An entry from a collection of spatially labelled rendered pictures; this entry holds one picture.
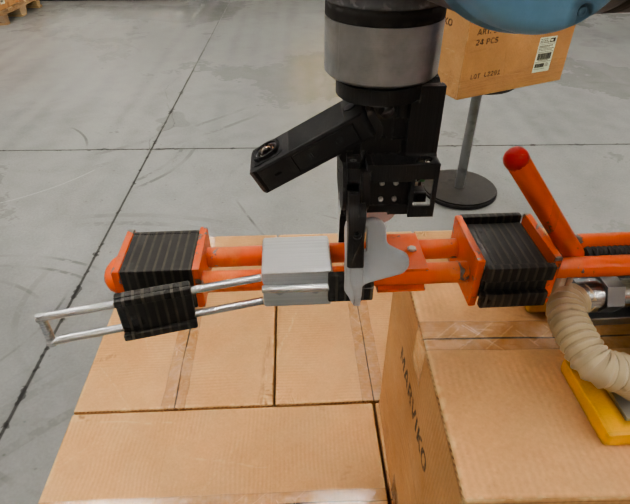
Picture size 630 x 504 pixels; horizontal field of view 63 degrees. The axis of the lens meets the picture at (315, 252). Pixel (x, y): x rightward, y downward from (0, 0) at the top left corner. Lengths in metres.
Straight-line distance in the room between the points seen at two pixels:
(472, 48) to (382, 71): 1.90
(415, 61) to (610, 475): 0.42
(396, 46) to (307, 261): 0.23
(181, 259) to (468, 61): 1.91
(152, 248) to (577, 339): 0.44
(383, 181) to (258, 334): 0.81
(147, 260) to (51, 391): 1.49
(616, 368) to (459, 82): 1.84
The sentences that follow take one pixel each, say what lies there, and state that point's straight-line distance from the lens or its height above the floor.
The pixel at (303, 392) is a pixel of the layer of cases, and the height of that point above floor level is 0.54.
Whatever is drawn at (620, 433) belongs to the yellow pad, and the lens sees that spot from 0.60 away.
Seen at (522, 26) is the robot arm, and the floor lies 1.35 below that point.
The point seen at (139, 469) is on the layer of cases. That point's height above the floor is 0.54.
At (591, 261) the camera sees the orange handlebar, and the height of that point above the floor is 1.09.
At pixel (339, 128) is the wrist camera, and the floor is 1.23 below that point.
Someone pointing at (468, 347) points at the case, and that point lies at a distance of 0.65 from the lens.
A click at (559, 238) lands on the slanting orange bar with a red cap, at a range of 0.57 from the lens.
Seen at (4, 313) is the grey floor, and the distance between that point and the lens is 2.37.
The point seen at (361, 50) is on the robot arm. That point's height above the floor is 1.30.
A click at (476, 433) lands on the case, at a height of 0.94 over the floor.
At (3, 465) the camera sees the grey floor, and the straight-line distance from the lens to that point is 1.87.
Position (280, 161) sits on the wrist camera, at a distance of 0.44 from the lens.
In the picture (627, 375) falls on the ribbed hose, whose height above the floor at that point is 1.02.
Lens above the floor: 1.40
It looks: 37 degrees down
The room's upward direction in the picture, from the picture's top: straight up
